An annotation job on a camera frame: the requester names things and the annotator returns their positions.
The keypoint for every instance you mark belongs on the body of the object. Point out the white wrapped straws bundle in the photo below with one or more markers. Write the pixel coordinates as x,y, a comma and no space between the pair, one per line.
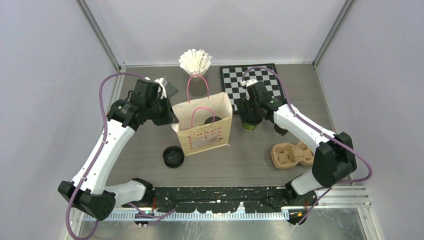
195,62

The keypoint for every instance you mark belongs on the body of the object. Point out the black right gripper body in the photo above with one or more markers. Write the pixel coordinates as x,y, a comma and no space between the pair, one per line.
243,104

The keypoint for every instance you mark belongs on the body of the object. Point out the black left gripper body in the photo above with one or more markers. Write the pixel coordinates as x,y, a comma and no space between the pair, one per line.
157,112

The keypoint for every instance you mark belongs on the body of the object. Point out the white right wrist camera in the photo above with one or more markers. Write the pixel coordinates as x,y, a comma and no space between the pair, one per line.
247,83

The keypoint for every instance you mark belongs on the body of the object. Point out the stack of black lids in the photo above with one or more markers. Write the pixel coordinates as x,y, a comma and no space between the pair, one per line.
173,156

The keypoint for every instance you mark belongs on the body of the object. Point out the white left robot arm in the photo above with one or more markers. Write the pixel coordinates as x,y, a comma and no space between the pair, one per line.
93,196

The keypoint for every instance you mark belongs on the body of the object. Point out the brown pulp cup carrier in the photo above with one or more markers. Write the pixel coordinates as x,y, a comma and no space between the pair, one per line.
287,156

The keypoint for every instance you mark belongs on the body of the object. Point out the green paper cup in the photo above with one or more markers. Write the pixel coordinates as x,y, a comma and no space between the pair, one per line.
249,127

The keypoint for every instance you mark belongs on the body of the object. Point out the paper gift bag pink handles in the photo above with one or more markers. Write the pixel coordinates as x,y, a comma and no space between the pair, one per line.
194,136

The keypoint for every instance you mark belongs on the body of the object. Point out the grey straw holder cup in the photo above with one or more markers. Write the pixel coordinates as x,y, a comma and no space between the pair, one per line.
197,86

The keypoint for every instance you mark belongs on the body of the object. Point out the black white chessboard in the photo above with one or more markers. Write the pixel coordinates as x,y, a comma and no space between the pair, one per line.
232,75

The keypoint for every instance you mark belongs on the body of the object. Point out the aluminium frame rail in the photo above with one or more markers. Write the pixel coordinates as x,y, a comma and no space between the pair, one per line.
288,213

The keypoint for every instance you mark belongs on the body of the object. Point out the grey lego baseplate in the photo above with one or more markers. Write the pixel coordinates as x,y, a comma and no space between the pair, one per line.
170,89

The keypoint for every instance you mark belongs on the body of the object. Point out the black coffee cup lid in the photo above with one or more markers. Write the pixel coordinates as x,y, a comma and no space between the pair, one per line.
251,123

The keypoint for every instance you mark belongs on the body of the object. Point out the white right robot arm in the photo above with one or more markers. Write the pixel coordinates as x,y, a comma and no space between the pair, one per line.
333,160

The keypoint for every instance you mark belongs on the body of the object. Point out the stack of paper cups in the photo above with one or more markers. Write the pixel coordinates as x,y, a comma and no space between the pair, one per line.
279,131

